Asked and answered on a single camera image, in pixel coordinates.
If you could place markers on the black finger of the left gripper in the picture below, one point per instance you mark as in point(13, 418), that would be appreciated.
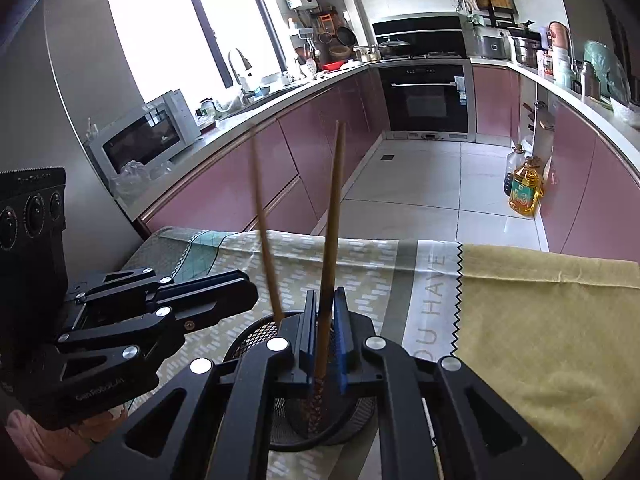
point(233, 287)
point(194, 318)

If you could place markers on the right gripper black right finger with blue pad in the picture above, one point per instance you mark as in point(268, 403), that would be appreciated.
point(351, 330)

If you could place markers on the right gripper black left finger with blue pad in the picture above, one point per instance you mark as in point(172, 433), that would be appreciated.
point(299, 328)

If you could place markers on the black mesh utensil cup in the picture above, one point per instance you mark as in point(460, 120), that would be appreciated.
point(341, 419)

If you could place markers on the bamboo chopstick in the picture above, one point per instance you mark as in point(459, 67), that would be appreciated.
point(327, 283)
point(267, 260)

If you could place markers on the chrome kitchen faucet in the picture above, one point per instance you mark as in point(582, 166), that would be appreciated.
point(241, 68)

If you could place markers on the kitchen window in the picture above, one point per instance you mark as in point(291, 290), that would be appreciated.
point(184, 44)

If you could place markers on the left hand pink sleeve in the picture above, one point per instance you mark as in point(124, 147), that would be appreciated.
point(50, 454)

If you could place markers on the patterned green white tablecloth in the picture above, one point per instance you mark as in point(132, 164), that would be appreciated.
point(410, 289)

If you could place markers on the pink lower cabinets left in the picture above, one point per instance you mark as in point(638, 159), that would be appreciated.
point(294, 145)

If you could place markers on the pink cabinets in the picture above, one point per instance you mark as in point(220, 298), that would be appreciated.
point(590, 159)
point(294, 145)

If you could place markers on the white microwave oven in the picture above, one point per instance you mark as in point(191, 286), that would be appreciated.
point(150, 134)

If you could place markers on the yellow cloth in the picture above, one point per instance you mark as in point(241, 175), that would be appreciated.
point(558, 338)

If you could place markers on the yellow cooking oil bottle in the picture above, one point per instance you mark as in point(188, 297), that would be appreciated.
point(526, 187)

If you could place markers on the black built-in oven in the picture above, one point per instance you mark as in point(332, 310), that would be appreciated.
point(429, 100)

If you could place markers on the pink lower cabinets right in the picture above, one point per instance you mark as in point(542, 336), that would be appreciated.
point(590, 159)

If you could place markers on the black wok on stove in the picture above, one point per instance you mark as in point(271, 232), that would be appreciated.
point(394, 48)

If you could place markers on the black range hood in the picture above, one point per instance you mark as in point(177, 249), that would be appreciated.
point(432, 35)

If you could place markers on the silver rice cooker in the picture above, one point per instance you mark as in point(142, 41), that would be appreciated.
point(493, 46)

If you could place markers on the steel pot on counter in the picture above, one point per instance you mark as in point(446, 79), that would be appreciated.
point(524, 50)

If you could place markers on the black camera box three lenses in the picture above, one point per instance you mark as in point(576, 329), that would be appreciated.
point(33, 272)

